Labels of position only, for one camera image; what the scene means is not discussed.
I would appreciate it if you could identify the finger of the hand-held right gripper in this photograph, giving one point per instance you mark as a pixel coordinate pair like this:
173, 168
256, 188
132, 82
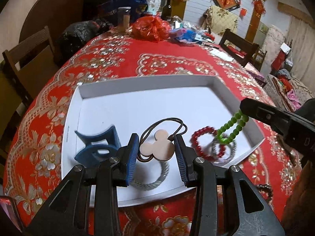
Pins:
263, 115

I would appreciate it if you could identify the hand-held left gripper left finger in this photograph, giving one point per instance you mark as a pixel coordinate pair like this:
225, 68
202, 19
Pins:
131, 159

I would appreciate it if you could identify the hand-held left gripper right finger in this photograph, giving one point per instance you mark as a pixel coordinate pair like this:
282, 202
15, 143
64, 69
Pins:
181, 161

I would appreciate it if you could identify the blue hair claw clip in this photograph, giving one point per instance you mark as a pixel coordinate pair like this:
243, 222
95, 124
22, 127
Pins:
98, 150

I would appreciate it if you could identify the white shallow cardboard box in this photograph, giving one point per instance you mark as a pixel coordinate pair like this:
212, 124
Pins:
152, 103

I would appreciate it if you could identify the person's right forearm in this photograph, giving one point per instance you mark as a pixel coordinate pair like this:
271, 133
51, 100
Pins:
301, 201

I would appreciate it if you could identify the dark cloth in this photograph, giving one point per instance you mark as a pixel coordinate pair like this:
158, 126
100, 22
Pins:
307, 107

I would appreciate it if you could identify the cluttered floral sofa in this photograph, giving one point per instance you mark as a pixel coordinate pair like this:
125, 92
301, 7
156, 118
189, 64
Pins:
285, 88

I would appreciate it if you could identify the small dark wooden chair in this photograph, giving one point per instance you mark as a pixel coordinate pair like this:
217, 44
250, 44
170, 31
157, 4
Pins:
259, 59

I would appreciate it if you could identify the red gift bag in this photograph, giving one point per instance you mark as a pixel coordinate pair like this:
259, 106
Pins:
279, 60

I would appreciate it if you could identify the white paper sheet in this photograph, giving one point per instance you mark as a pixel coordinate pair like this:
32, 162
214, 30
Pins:
221, 54

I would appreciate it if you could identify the beige floral cloth cover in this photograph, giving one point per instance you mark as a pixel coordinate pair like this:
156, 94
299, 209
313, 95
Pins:
221, 19

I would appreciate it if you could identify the blue plastic packets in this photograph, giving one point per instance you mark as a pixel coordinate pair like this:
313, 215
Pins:
185, 34

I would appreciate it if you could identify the red plastic bag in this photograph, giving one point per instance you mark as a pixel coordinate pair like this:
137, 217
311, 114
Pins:
150, 28

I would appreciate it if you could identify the smartphone with lit screen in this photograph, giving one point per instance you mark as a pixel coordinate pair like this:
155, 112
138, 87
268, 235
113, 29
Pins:
7, 216

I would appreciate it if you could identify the glass jar with dark lid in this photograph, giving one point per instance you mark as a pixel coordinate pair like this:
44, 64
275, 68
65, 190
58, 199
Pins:
124, 19

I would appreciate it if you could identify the dark glass bottle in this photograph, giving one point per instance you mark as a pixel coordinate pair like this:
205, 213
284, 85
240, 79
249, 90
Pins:
167, 11

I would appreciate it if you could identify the blue plastic bag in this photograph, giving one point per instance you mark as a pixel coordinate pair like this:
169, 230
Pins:
128, 5

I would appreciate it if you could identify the white carton box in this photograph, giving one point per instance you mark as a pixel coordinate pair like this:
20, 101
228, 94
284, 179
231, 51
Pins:
153, 2

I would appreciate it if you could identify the round brown wooden board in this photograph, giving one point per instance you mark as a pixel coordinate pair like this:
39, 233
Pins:
49, 7

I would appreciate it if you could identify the red knot wall ornament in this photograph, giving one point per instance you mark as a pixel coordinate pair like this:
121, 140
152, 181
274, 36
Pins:
259, 7

